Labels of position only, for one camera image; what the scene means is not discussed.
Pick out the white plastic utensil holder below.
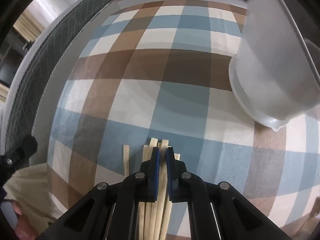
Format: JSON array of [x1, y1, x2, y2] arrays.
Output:
[[229, 0, 320, 132]]

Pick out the bundle of wooden chopsticks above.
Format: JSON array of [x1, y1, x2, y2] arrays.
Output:
[[123, 137, 181, 240]]

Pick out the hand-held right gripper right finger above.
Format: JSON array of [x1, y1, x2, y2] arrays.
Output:
[[166, 147, 293, 240]]

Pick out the person's beige clothing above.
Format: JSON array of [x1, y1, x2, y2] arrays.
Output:
[[4, 163, 67, 230]]

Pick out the beige curtain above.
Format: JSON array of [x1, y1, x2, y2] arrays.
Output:
[[12, 12, 45, 43]]

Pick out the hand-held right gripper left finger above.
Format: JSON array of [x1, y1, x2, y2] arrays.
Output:
[[37, 147, 160, 240]]

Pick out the person's left hand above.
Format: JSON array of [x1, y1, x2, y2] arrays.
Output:
[[12, 201, 38, 240]]

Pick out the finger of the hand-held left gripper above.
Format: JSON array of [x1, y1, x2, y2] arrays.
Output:
[[0, 134, 38, 188]]

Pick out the checkered blanket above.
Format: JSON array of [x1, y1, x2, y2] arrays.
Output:
[[46, 0, 320, 240]]

